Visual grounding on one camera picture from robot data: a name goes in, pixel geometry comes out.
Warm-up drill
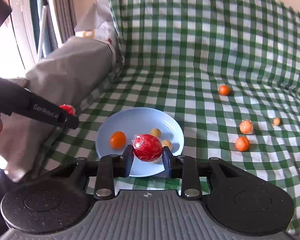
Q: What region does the plastic-wrapped red fruit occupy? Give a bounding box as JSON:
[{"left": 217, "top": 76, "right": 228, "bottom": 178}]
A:
[{"left": 132, "top": 134, "right": 163, "bottom": 162}]

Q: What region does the small red fruit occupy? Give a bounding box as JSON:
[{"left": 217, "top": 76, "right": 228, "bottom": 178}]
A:
[{"left": 59, "top": 104, "right": 76, "bottom": 115}]

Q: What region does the green-brown kiwi fruit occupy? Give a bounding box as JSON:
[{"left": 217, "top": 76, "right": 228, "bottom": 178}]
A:
[{"left": 161, "top": 140, "right": 173, "bottom": 151}]

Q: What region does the orange fruit on plate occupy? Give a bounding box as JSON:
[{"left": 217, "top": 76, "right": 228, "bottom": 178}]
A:
[{"left": 109, "top": 131, "right": 127, "bottom": 150}]

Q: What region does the beige fruit on plate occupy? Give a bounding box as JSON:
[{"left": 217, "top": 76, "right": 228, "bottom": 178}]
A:
[{"left": 150, "top": 128, "right": 161, "bottom": 138}]

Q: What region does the large orange fruit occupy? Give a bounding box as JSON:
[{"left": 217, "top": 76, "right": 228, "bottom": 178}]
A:
[{"left": 234, "top": 137, "right": 250, "bottom": 152}]

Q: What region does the grey sofa armrest cover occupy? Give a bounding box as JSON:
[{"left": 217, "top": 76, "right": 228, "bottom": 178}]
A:
[{"left": 0, "top": 0, "right": 126, "bottom": 183}]

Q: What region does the plastic-wrapped orange fruit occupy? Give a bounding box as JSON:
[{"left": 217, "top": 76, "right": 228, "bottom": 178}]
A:
[{"left": 239, "top": 120, "right": 253, "bottom": 135}]

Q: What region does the small orange tangerine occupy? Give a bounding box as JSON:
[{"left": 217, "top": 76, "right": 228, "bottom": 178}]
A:
[{"left": 218, "top": 85, "right": 231, "bottom": 96}]

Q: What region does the grey vacuum cleaner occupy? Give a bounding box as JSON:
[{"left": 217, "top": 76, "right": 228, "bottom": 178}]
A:
[{"left": 37, "top": 0, "right": 52, "bottom": 61}]

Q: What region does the small beige round fruit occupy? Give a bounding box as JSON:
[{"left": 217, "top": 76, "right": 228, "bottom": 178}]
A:
[{"left": 273, "top": 118, "right": 281, "bottom": 126}]

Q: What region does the green white checkered cloth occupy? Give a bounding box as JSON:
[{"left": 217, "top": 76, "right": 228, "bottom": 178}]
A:
[{"left": 43, "top": 0, "right": 300, "bottom": 237}]

